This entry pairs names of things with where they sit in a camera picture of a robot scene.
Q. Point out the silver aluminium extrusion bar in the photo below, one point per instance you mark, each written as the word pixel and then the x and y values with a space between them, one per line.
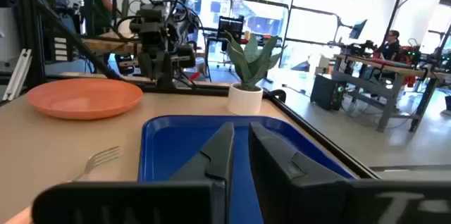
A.
pixel 17 74

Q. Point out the potted snake plant white pot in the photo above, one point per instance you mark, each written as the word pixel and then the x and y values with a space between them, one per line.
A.
pixel 245 102

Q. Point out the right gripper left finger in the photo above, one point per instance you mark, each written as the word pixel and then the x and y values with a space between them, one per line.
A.
pixel 215 153

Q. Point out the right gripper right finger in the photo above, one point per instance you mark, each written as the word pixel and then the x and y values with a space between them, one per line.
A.
pixel 282 181

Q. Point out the black computer monitor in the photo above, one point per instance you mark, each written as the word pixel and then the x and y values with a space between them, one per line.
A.
pixel 357 29

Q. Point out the black computer tower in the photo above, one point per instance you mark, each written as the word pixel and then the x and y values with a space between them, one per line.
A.
pixel 327 92

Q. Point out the wooden table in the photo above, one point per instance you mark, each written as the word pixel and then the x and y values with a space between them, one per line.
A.
pixel 105 43

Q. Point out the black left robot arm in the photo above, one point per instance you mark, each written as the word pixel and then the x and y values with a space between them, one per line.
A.
pixel 153 23

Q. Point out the person at workbench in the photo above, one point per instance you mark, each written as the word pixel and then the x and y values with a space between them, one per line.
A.
pixel 390 46

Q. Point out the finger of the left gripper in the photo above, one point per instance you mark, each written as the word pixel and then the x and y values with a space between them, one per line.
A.
pixel 147 67
pixel 165 72

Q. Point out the grey metal workbench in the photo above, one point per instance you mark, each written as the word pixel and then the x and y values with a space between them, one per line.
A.
pixel 387 88

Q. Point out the black mesh office chair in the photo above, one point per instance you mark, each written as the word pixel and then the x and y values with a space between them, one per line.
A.
pixel 230 26

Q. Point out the orange plastic plate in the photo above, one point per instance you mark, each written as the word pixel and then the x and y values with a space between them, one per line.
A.
pixel 84 99

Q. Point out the blue plastic tray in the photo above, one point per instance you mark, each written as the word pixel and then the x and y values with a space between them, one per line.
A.
pixel 176 146

